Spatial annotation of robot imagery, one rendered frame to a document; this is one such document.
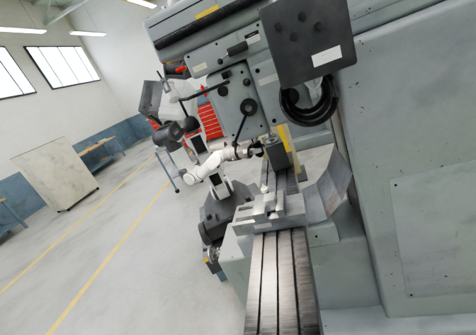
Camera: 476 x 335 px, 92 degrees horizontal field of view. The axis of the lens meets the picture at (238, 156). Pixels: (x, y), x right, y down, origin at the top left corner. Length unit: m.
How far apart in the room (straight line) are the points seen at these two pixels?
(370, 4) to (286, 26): 0.38
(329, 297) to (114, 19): 11.73
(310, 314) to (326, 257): 0.53
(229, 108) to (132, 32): 10.78
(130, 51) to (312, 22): 11.25
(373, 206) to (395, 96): 0.43
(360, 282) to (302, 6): 1.31
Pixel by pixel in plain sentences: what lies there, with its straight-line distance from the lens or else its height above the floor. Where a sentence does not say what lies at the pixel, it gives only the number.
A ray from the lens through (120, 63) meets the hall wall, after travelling 12.09.
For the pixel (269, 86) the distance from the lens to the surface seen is 0.92.
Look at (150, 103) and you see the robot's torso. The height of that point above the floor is 1.61.
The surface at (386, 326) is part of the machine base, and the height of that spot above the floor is 0.20.
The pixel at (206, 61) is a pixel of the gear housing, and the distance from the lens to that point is 0.95.
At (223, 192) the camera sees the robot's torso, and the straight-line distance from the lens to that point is 2.01.
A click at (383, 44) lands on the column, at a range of 0.86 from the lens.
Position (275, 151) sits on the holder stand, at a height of 1.04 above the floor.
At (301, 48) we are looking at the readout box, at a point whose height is 1.60.
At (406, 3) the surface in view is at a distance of 1.01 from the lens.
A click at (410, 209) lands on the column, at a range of 1.13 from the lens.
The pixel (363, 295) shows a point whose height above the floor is 0.29.
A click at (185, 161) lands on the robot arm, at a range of 1.38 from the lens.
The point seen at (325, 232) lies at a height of 0.79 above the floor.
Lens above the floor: 1.63
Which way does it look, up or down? 21 degrees down
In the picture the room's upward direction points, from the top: 23 degrees counter-clockwise
